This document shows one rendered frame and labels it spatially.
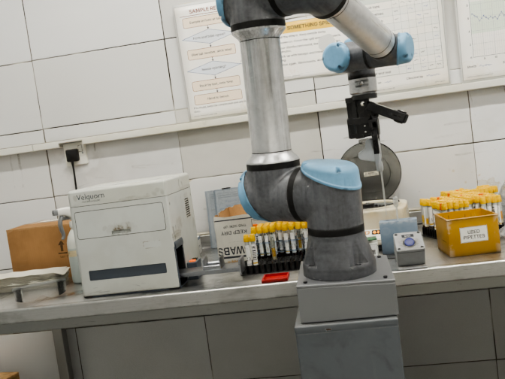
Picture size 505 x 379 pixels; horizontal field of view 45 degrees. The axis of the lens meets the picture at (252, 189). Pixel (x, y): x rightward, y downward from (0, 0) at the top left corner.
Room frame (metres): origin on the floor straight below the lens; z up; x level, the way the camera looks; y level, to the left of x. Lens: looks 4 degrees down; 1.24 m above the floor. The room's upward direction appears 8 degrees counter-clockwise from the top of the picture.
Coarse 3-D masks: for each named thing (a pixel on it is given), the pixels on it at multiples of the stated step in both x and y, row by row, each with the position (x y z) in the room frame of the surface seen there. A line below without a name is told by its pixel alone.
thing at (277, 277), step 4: (284, 272) 1.61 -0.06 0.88; (288, 272) 1.61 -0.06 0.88; (264, 276) 1.60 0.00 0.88; (268, 276) 1.62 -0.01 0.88; (272, 276) 1.61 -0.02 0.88; (276, 276) 1.61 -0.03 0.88; (280, 276) 1.60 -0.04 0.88; (284, 276) 1.59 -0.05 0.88; (288, 276) 1.57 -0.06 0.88; (264, 280) 1.55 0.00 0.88; (268, 280) 1.55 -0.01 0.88; (272, 280) 1.55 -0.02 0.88; (276, 280) 1.55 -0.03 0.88; (280, 280) 1.55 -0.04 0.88; (284, 280) 1.55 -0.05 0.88
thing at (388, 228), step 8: (384, 224) 1.66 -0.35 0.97; (392, 224) 1.65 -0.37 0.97; (400, 224) 1.65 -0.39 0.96; (408, 224) 1.64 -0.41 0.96; (416, 224) 1.63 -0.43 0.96; (384, 232) 1.66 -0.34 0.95; (392, 232) 1.65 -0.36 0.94; (400, 232) 1.65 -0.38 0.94; (384, 240) 1.66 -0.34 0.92; (392, 240) 1.65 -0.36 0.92; (384, 248) 1.66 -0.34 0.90; (392, 248) 1.65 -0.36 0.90; (392, 256) 1.64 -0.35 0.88
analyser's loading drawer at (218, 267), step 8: (240, 256) 1.65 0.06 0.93; (208, 264) 1.68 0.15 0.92; (216, 264) 1.67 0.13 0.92; (224, 264) 1.67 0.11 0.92; (232, 264) 1.66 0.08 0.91; (240, 264) 1.61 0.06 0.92; (184, 272) 1.63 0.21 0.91; (192, 272) 1.62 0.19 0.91; (200, 272) 1.62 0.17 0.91; (208, 272) 1.62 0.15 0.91; (216, 272) 1.62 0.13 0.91; (224, 272) 1.62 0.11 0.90; (240, 272) 1.60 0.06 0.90
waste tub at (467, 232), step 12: (444, 216) 1.68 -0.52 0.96; (456, 216) 1.68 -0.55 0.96; (468, 216) 1.68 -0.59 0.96; (480, 216) 1.55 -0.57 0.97; (492, 216) 1.55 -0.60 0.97; (444, 228) 1.58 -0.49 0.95; (456, 228) 1.55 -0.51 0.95; (468, 228) 1.55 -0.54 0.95; (480, 228) 1.55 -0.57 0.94; (492, 228) 1.55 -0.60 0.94; (444, 240) 1.60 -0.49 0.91; (456, 240) 1.55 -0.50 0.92; (468, 240) 1.55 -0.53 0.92; (480, 240) 1.55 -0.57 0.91; (492, 240) 1.55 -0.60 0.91; (444, 252) 1.61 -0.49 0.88; (456, 252) 1.55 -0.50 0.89; (468, 252) 1.55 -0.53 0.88; (480, 252) 1.55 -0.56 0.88; (492, 252) 1.55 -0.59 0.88
